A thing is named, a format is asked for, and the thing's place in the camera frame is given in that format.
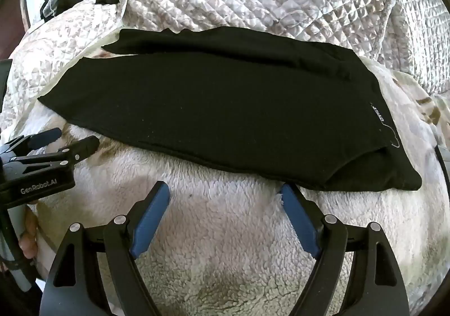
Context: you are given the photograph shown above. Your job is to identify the person's left hand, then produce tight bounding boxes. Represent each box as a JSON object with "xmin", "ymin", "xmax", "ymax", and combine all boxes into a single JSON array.
[{"xmin": 18, "ymin": 203, "xmax": 40, "ymax": 260}]

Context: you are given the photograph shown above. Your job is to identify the black pants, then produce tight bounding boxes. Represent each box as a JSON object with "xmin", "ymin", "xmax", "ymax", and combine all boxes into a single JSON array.
[{"xmin": 37, "ymin": 27, "xmax": 422, "ymax": 192}]

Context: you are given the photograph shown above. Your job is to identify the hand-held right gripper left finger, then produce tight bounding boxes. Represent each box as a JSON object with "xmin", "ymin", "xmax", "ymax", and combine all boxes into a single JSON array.
[{"xmin": 41, "ymin": 180, "xmax": 172, "ymax": 316}]

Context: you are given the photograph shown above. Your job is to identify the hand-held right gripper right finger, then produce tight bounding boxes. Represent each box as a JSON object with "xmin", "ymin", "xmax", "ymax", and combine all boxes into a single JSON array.
[{"xmin": 279, "ymin": 183, "xmax": 410, "ymax": 316}]

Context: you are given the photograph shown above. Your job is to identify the fleece floral blanket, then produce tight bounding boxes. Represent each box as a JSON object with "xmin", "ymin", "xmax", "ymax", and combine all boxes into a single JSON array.
[{"xmin": 21, "ymin": 52, "xmax": 450, "ymax": 316}]

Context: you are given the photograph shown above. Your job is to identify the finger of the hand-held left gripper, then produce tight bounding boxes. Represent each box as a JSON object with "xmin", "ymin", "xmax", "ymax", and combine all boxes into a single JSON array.
[
  {"xmin": 9, "ymin": 135, "xmax": 101, "ymax": 178},
  {"xmin": 0, "ymin": 127, "xmax": 63, "ymax": 158}
]

